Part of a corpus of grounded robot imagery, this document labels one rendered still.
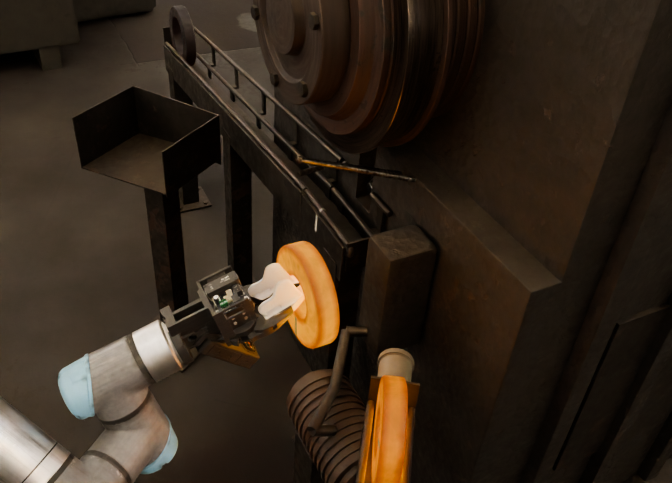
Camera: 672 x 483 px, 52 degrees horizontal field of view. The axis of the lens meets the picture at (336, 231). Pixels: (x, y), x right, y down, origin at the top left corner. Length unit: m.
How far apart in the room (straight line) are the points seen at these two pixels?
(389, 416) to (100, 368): 0.38
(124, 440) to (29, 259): 1.54
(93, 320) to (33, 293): 0.24
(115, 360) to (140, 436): 0.11
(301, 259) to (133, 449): 0.34
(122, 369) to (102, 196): 1.79
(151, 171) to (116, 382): 0.83
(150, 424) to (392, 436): 0.33
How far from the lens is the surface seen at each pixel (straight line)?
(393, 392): 0.97
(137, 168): 1.73
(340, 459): 1.22
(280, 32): 1.15
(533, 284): 1.04
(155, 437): 1.02
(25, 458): 0.96
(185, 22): 2.24
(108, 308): 2.24
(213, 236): 2.46
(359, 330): 1.28
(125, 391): 0.98
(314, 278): 0.95
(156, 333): 0.96
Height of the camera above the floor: 1.52
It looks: 38 degrees down
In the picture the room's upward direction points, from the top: 5 degrees clockwise
